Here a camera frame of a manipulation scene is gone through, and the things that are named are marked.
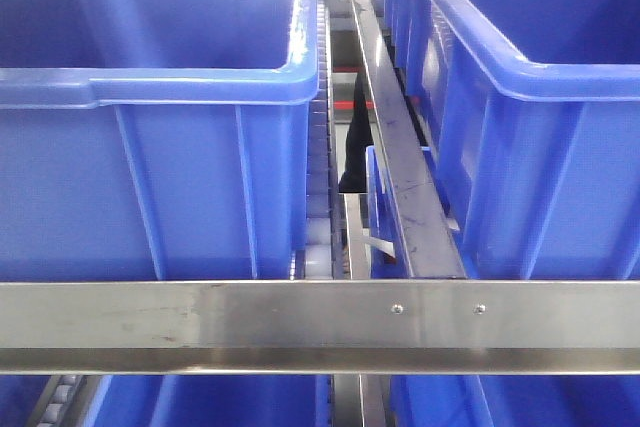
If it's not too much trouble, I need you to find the right steel shelf rack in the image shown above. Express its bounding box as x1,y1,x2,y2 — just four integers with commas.
1,0,639,426

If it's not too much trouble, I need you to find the blue bin at left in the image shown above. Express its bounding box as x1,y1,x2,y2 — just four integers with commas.
1,0,321,282

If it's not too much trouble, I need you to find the blue target bin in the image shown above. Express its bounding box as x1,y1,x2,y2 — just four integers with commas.
382,0,639,280

